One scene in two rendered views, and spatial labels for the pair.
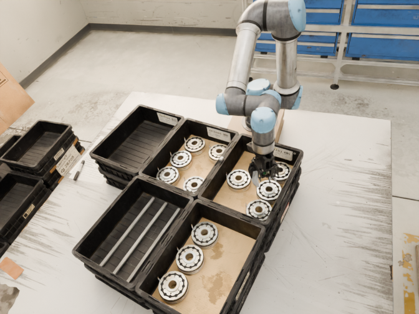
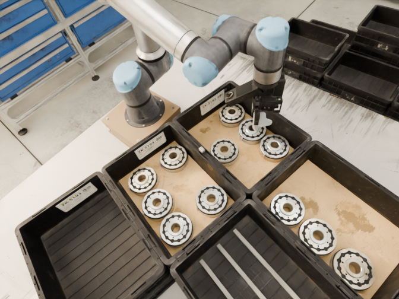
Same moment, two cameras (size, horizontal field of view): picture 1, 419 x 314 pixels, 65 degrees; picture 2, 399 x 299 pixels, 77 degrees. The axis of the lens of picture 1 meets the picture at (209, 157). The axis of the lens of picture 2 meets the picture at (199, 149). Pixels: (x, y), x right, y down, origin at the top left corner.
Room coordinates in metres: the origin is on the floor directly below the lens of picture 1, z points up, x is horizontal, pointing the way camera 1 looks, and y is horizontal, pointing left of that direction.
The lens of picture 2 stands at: (0.77, 0.37, 1.64)
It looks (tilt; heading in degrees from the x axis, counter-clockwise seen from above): 57 degrees down; 293
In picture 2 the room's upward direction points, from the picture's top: 12 degrees counter-clockwise
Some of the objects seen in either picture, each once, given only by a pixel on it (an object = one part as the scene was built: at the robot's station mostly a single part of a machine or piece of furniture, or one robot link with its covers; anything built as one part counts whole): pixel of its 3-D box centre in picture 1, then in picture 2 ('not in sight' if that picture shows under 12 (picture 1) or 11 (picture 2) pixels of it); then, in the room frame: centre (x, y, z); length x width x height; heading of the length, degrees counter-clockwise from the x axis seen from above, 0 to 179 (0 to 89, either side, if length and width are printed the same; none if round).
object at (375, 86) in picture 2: not in sight; (354, 93); (0.17, -1.02, 0.31); 0.40 x 0.30 x 0.34; 153
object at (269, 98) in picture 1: (263, 106); (232, 37); (0.87, -0.21, 1.24); 0.11 x 0.11 x 0.08; 65
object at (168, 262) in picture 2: (190, 154); (169, 183); (1.02, 0.08, 0.92); 0.40 x 0.30 x 0.02; 142
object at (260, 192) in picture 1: (269, 190); (252, 129); (0.79, -0.21, 0.86); 0.10 x 0.10 x 0.01
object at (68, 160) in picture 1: (69, 161); not in sight; (1.67, 0.96, 0.41); 0.31 x 0.02 x 0.16; 153
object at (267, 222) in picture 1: (252, 175); (238, 130); (0.84, -0.16, 0.92); 0.40 x 0.30 x 0.02; 142
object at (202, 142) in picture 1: (194, 143); (142, 179); (1.14, 0.06, 0.86); 0.10 x 0.10 x 0.01
